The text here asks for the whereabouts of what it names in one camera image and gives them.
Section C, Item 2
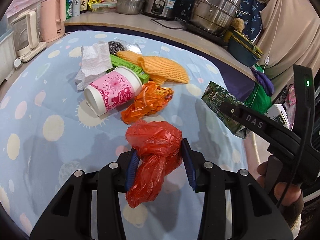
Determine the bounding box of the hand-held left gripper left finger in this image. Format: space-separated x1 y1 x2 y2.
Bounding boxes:
29 150 139 240

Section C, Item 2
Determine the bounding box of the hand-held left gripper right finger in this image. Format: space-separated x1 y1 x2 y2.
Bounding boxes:
181 138 294 240

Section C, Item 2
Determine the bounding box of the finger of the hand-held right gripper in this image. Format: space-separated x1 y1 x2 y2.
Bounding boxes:
220 102 295 145

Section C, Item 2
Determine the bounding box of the red plastic bag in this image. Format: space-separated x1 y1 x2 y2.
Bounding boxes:
125 119 183 208

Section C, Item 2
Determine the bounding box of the dark green drink carton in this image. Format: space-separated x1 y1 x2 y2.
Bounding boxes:
201 81 248 139

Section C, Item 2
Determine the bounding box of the orange plastic bag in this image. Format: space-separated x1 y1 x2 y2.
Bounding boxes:
121 81 175 125

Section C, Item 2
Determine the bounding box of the pink patterned paper cup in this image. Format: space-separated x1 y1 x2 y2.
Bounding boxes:
84 66 143 117

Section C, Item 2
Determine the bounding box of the orange foam fruit net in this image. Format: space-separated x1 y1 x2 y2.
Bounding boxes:
116 51 144 67
137 55 190 85

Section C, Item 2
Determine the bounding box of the green cardboard box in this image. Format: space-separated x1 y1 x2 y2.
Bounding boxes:
109 54 150 83

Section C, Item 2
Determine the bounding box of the white paper towel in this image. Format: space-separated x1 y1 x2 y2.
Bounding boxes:
74 42 113 92

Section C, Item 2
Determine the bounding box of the person's right hand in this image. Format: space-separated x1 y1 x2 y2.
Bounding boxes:
256 161 304 222

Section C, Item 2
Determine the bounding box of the green plastic bag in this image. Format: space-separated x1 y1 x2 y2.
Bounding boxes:
244 65 273 114

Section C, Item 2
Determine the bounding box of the white milk carton box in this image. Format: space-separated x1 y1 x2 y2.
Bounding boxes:
272 104 290 130

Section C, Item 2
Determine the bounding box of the pink pineapple patterned cloth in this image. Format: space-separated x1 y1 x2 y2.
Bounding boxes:
286 85 297 108

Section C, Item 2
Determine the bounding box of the purple cloth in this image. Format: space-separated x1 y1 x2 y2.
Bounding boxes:
251 66 274 97

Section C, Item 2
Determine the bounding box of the dark purple table skirt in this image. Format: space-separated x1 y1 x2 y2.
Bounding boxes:
160 42 255 100

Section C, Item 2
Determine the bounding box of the dark blue plastic basin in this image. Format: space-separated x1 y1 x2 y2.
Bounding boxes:
227 34 260 67

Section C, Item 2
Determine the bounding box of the beige curtain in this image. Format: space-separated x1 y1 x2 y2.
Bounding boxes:
249 0 320 90

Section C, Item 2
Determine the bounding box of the brown loofah sponge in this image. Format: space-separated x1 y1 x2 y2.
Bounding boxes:
230 17 245 32

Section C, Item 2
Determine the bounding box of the light blue dotted tablecloth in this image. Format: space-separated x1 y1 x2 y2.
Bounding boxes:
0 30 250 240

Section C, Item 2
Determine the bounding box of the black induction cooker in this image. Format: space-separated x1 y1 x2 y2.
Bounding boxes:
185 21 230 47

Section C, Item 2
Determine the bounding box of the stainless steel steamer pot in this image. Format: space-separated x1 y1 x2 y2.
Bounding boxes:
188 0 250 36

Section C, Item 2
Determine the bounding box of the crumpled clear plastic wrapper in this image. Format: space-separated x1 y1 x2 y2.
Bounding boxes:
125 42 142 55

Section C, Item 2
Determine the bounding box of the steel wool scrubber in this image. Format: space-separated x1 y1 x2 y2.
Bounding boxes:
107 41 127 55

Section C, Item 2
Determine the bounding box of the silver rice cooker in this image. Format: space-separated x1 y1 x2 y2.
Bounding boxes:
142 0 184 20

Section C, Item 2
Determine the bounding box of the clear food container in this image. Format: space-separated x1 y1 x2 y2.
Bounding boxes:
91 2 117 14

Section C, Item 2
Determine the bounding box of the small steel pot with lid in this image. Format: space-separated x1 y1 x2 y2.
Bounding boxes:
115 0 146 15

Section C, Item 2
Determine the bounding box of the white electric kettle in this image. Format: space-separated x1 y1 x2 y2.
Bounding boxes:
11 10 47 63

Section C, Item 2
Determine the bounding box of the pink electric kettle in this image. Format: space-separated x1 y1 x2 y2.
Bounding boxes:
40 0 67 43

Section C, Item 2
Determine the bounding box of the white plastic rack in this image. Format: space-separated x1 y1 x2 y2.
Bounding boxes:
0 20 17 83

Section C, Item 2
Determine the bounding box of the green white packet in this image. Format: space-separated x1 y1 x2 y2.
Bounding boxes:
65 0 74 20

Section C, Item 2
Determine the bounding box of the white cord with switch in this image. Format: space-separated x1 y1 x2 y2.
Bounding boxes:
262 12 275 85

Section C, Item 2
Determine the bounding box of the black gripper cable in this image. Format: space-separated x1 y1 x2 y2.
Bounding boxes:
275 106 313 220

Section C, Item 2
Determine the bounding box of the black power cable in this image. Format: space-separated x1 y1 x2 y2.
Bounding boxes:
150 17 190 29

